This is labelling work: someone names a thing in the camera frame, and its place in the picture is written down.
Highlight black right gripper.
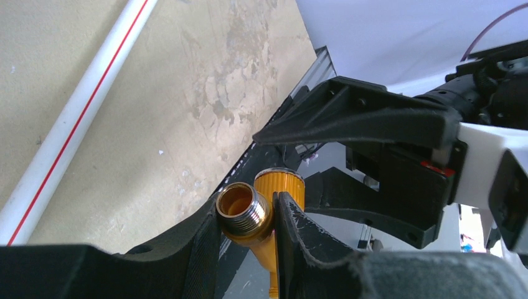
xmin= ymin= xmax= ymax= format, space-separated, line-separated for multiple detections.
xmin=253 ymin=76 xmax=466 ymax=249

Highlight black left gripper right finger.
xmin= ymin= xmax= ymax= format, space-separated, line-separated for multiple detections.
xmin=273 ymin=192 xmax=527 ymax=298

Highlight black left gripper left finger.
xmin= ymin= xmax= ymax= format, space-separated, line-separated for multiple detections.
xmin=1 ymin=198 xmax=220 ymax=298

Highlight orange water faucet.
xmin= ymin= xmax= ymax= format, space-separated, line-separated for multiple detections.
xmin=215 ymin=168 xmax=305 ymax=298

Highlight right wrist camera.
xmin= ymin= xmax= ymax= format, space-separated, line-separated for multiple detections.
xmin=454 ymin=123 xmax=527 ymax=263

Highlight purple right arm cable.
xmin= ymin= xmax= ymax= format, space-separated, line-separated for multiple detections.
xmin=460 ymin=3 xmax=528 ymax=63

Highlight white PVC pipe frame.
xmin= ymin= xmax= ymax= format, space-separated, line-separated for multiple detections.
xmin=1 ymin=0 xmax=157 ymax=246

